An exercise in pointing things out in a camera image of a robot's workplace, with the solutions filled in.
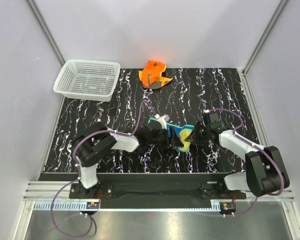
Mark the white perforated plastic basket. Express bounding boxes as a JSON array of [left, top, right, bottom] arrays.
[[53, 59, 121, 102]]

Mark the left small connector board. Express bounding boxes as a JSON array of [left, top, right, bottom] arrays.
[[86, 201, 100, 210]]

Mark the orange grey towel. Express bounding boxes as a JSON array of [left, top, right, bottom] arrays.
[[138, 60, 173, 90]]

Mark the yellow blue crocodile towel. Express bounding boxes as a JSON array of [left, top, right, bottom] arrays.
[[147, 117, 195, 153]]

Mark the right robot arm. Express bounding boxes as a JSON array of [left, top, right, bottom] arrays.
[[184, 110, 290, 199]]

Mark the small connector board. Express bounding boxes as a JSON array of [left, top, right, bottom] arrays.
[[86, 201, 100, 210], [221, 202, 237, 212]]

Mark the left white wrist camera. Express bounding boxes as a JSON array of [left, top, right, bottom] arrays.
[[154, 114, 170, 130]]

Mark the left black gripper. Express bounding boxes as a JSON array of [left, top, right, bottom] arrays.
[[147, 127, 184, 150]]

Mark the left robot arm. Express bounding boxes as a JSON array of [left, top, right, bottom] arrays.
[[72, 120, 184, 198]]

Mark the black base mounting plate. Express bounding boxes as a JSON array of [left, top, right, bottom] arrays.
[[71, 173, 235, 196]]

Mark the right small connector board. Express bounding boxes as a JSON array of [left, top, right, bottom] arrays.
[[221, 202, 237, 212]]

